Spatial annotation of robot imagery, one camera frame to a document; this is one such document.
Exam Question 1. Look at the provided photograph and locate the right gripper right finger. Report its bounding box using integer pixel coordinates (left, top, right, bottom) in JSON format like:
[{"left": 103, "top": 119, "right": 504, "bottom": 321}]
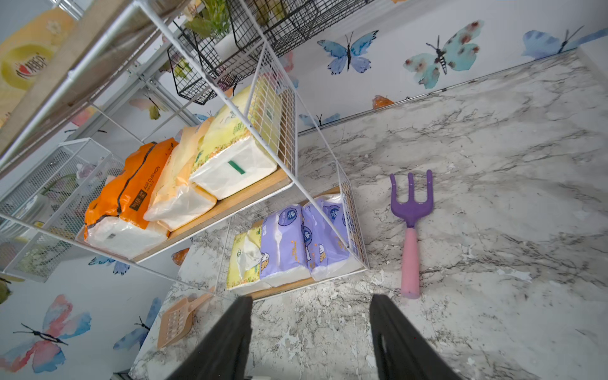
[{"left": 370, "top": 294, "right": 460, "bottom": 379}]

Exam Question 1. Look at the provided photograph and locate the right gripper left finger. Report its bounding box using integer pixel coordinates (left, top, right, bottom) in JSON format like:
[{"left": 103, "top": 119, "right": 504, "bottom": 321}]
[{"left": 169, "top": 296, "right": 253, "bottom": 380}]

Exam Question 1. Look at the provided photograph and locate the pale orange tissue pack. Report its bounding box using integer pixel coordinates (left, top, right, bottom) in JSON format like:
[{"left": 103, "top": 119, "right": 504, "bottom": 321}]
[{"left": 144, "top": 117, "right": 217, "bottom": 232}]

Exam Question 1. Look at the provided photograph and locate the bright orange tissue pack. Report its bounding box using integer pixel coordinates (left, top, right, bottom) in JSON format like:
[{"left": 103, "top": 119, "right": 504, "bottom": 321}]
[{"left": 84, "top": 138, "right": 178, "bottom": 259}]

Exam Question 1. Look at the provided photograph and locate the yellow-green tissue pack top shelf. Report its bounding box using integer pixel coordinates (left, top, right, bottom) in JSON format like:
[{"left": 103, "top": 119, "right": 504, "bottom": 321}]
[{"left": 1, "top": 8, "right": 77, "bottom": 124}]

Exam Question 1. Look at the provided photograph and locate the yellow tissue pack bottom shelf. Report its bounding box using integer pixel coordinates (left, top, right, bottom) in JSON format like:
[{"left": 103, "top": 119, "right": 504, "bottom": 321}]
[{"left": 226, "top": 226, "right": 271, "bottom": 295}]

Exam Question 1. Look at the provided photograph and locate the purple tissue pack left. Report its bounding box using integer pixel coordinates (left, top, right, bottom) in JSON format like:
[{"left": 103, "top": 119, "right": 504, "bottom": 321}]
[{"left": 260, "top": 204, "right": 311, "bottom": 288}]

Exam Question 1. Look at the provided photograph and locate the purple tissue pack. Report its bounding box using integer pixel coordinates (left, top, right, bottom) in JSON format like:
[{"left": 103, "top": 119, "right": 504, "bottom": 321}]
[
  {"left": 302, "top": 193, "right": 363, "bottom": 282},
  {"left": 260, "top": 204, "right": 311, "bottom": 288}
]

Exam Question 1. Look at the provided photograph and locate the purple tissue pack right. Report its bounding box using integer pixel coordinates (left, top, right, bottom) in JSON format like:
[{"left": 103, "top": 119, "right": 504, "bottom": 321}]
[{"left": 302, "top": 193, "right": 363, "bottom": 282}]

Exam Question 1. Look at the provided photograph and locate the green-white tissue pack middle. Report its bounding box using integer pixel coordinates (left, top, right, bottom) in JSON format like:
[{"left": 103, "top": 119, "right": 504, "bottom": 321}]
[{"left": 189, "top": 79, "right": 283, "bottom": 200}]

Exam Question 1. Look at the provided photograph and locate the pink plastic scoop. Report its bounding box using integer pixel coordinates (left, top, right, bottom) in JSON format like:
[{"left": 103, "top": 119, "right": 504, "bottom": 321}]
[{"left": 157, "top": 293, "right": 213, "bottom": 349}]

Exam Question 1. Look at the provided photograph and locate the purple and pink garden fork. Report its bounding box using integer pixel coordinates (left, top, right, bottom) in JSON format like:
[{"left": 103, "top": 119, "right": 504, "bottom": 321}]
[{"left": 389, "top": 170, "right": 434, "bottom": 299}]

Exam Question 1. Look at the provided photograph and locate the artificial flower bouquet in pot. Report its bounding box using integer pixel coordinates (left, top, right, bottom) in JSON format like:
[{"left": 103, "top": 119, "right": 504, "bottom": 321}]
[{"left": 184, "top": 1, "right": 269, "bottom": 63}]

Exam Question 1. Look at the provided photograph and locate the white wire wall basket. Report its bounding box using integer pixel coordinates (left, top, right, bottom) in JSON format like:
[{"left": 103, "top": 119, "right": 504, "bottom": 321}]
[{"left": 1, "top": 138, "right": 124, "bottom": 283}]

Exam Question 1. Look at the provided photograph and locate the white wire three-tier shelf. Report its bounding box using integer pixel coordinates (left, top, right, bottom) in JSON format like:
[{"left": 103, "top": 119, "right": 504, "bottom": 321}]
[{"left": 0, "top": 0, "right": 371, "bottom": 302}]

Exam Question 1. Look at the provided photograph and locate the black wire wall basket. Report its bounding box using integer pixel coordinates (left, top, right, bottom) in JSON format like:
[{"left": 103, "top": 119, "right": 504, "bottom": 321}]
[{"left": 177, "top": 1, "right": 367, "bottom": 90}]

